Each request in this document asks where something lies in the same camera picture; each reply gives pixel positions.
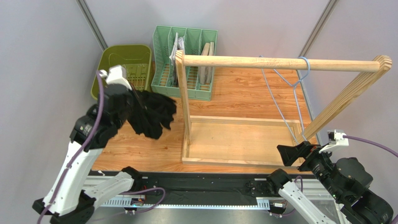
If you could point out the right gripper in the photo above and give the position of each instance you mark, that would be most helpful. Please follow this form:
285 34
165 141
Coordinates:
306 155

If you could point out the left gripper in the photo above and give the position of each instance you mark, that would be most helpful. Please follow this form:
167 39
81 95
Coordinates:
130 92

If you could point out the black tank top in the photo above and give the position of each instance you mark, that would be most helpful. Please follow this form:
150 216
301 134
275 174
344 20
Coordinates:
151 112

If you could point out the light blue wire hanger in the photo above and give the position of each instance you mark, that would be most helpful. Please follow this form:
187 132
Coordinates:
294 89

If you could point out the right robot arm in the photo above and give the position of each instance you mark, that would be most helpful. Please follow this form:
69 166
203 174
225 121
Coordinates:
345 180

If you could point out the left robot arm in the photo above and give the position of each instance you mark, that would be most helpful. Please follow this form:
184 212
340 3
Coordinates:
68 202

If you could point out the olive green plastic basket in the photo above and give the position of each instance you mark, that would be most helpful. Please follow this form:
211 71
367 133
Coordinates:
136 59

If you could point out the green slotted file organizer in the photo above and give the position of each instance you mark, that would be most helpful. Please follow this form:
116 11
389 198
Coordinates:
194 41

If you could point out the wooden clothes rack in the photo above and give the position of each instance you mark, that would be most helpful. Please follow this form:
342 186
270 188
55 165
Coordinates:
261 151

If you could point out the wooden boards in organizer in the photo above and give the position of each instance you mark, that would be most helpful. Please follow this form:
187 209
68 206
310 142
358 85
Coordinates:
207 62

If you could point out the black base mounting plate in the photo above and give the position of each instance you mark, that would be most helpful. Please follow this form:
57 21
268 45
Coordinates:
204 188

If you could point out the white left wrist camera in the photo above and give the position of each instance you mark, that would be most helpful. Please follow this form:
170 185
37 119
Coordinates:
115 75

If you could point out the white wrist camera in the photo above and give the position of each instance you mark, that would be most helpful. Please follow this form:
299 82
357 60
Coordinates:
336 141
115 75

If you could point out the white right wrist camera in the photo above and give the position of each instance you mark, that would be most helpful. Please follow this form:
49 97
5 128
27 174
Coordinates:
336 141

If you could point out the aluminium rail frame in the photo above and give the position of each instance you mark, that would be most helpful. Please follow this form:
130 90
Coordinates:
219 131

